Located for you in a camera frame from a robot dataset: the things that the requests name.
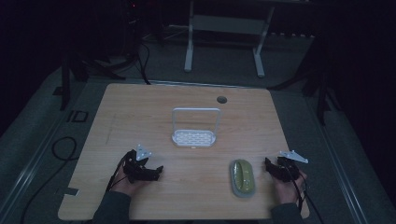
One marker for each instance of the green soap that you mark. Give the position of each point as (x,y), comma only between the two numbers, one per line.
(243,175)

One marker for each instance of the black stand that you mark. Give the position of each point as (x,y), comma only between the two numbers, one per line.
(73,67)
(319,84)

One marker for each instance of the person's right hand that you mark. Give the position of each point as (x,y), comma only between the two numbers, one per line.
(288,191)

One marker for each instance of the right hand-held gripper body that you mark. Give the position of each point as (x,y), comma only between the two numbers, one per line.
(288,169)

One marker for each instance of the person's left hand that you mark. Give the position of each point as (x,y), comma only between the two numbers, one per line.
(126,185)

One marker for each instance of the white desk frame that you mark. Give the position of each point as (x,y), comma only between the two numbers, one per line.
(229,25)

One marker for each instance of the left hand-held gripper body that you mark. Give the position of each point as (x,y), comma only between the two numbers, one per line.
(137,169)

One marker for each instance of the white soap rack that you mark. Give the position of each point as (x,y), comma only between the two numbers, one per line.
(193,137)

